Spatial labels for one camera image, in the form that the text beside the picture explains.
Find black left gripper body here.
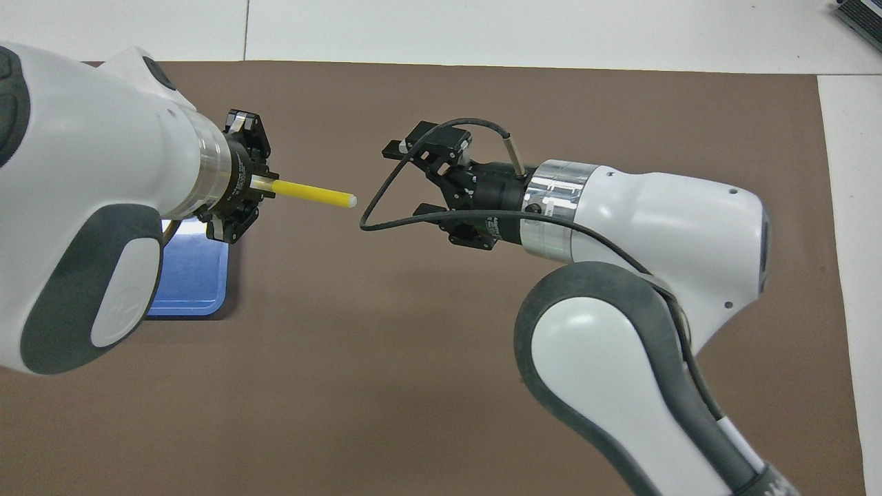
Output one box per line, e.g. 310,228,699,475
219,131,259,218

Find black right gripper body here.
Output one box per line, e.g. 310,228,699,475
441,162,535,250

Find yellow marker pen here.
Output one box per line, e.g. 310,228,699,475
250,175,358,209

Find blue plastic tray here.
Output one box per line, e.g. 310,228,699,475
143,217,229,318

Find brown table mat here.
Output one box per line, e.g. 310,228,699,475
0,61,868,496

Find grey ribbed device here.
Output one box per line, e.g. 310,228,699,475
832,0,882,43

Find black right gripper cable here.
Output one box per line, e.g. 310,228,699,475
359,118,728,422

